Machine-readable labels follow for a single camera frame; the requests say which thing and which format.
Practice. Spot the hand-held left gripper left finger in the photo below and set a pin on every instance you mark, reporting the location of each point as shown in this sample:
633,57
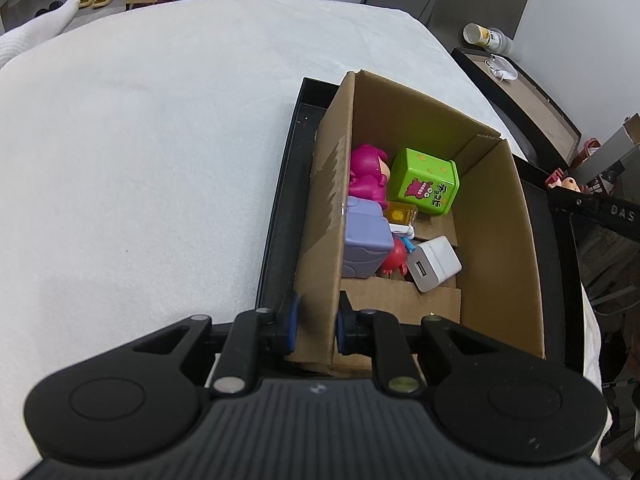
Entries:
295,324

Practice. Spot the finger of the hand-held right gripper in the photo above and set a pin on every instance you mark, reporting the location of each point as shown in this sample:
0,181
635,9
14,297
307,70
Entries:
575,202

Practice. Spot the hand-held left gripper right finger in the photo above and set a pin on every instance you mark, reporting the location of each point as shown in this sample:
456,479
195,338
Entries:
342,324

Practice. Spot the small doll head figurine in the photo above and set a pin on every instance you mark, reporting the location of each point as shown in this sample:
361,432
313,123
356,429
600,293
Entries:
564,182

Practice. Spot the brown cardboard box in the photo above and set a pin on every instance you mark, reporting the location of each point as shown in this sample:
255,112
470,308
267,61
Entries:
500,240

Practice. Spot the black tray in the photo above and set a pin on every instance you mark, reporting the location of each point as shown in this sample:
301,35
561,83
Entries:
280,240

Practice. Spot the green printed plastic box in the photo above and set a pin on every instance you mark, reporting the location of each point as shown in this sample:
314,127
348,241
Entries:
425,180

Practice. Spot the grey bar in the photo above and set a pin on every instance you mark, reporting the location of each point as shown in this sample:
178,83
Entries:
610,152

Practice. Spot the red toy figure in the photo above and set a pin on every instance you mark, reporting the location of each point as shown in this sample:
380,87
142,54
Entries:
395,257

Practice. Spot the purple plastic toy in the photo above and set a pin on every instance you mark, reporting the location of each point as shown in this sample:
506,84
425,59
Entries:
365,235

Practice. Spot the brown side table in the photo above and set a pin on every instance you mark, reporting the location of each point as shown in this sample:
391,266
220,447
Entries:
535,110

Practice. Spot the blue white toy figure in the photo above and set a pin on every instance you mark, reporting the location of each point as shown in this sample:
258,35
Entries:
402,234

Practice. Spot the white usb charger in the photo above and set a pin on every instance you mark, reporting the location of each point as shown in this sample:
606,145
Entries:
435,262

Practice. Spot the small orange cube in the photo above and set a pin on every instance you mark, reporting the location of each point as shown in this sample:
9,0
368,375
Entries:
401,214

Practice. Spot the pink toy figure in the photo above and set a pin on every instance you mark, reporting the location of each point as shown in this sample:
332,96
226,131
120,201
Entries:
367,175

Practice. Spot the white face mask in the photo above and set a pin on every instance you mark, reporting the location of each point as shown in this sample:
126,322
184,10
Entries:
502,67

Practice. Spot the yellow label bottle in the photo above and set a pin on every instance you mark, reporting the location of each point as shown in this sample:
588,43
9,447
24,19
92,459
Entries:
485,37

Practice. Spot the black shoe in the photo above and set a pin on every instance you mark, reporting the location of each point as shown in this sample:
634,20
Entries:
49,9

